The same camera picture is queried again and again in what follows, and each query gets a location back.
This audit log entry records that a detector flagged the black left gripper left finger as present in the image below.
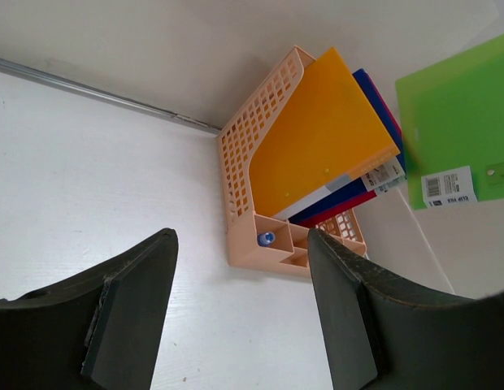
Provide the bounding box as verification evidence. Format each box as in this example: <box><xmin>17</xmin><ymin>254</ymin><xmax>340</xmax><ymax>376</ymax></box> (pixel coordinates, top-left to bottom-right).
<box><xmin>0</xmin><ymin>228</ymin><xmax>179</xmax><ymax>389</ymax></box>

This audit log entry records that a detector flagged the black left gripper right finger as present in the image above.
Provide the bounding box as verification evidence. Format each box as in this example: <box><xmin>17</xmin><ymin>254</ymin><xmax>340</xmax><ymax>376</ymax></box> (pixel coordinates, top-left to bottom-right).
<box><xmin>308</xmin><ymin>228</ymin><xmax>504</xmax><ymax>389</ymax></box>

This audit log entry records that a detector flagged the red folder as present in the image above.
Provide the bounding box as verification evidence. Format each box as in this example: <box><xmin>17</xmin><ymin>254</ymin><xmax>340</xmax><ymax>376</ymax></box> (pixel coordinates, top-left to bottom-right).
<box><xmin>289</xmin><ymin>69</ymin><xmax>406</xmax><ymax>228</ymax></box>

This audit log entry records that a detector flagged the blue folder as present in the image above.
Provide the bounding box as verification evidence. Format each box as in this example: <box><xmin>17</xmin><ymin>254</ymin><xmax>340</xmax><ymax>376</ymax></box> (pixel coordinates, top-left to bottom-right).
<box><xmin>287</xmin><ymin>67</ymin><xmax>408</xmax><ymax>224</ymax></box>

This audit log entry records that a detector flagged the clear blue-capped spray bottle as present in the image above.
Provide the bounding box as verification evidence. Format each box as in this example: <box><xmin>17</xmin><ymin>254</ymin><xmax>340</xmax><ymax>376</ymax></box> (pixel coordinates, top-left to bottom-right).
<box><xmin>257</xmin><ymin>232</ymin><xmax>276</xmax><ymax>247</ymax></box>

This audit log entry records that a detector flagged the orange folder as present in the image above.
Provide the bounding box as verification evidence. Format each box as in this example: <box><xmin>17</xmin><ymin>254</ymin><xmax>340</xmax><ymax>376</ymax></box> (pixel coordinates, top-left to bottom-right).
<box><xmin>249</xmin><ymin>48</ymin><xmax>399</xmax><ymax>220</ymax></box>

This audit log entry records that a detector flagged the green folder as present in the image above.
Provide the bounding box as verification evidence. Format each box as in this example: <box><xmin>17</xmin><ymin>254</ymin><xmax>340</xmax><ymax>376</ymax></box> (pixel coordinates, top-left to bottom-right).
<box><xmin>395</xmin><ymin>33</ymin><xmax>504</xmax><ymax>210</ymax></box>

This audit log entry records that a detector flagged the peach plastic desk organizer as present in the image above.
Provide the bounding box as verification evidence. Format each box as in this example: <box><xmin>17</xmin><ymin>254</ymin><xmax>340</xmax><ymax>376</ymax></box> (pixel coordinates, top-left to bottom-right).
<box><xmin>216</xmin><ymin>45</ymin><xmax>367</xmax><ymax>279</ymax></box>

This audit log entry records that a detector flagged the metal back wall strip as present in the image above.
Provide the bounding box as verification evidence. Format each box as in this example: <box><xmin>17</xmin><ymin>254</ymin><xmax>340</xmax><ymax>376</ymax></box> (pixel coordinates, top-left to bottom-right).
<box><xmin>0</xmin><ymin>58</ymin><xmax>221</xmax><ymax>135</ymax></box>

